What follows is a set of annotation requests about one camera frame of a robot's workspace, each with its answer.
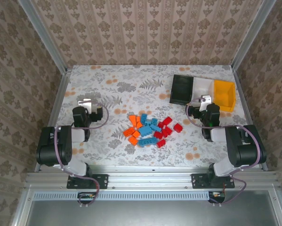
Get aluminium side frame rail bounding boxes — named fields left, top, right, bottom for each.
left=34, top=67, right=73, bottom=172
left=232, top=68, right=269, bottom=172

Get long orange lego brick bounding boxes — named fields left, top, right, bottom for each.
left=122, top=126, right=136, bottom=137

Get aluminium upright frame post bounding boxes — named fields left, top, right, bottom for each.
left=231, top=0, right=277, bottom=71
left=17, top=0, right=68, bottom=74

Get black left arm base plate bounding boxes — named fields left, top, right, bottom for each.
left=67, top=173, right=109, bottom=190

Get long blue lego brick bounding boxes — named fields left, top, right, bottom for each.
left=137, top=137, right=159, bottom=148

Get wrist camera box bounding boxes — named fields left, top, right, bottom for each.
left=200, top=95, right=213, bottom=111
left=78, top=98, right=92, bottom=113

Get aluminium front frame rail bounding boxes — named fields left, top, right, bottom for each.
left=25, top=164, right=281, bottom=190

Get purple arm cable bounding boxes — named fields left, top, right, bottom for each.
left=54, top=101, right=109, bottom=208
left=185, top=97, right=264, bottom=208

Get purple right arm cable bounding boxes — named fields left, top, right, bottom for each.
left=185, top=97, right=264, bottom=208

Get grey metal panel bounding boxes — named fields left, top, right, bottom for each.
left=25, top=200, right=280, bottom=226

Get yellow plastic container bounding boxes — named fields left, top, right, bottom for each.
left=212, top=80, right=237, bottom=112

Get large blue lego brick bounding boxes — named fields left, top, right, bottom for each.
left=138, top=125, right=153, bottom=138

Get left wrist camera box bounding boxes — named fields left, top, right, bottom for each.
left=78, top=98, right=92, bottom=113

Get white plastic container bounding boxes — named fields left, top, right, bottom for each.
left=191, top=77, right=216, bottom=101

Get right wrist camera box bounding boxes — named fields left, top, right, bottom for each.
left=200, top=95, right=213, bottom=111

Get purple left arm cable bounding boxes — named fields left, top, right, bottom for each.
left=54, top=101, right=109, bottom=208

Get black cable connector socket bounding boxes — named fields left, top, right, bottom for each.
left=208, top=191, right=226, bottom=203
left=77, top=192, right=96, bottom=205

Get black plastic container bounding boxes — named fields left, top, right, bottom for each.
left=169, top=74, right=194, bottom=105

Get grey slotted cable duct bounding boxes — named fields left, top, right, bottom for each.
left=33, top=191, right=211, bottom=201

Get aluminium lower frame rail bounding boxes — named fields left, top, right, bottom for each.
left=10, top=189, right=34, bottom=226
left=269, top=189, right=282, bottom=226

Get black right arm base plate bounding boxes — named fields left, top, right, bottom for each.
left=191, top=173, right=235, bottom=190

